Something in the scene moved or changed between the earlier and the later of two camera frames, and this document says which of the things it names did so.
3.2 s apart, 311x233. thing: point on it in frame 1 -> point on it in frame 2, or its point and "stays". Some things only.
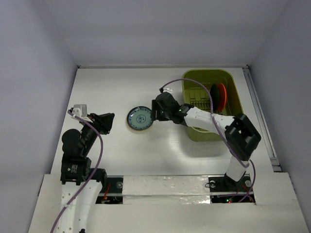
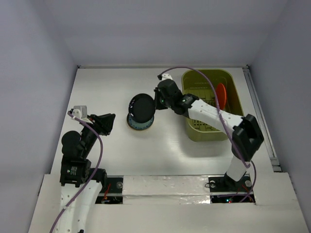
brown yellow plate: x=135 y=129 stays
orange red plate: x=222 y=96 stays
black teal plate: x=214 y=93 -> x=142 y=108
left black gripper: x=103 y=122 stays
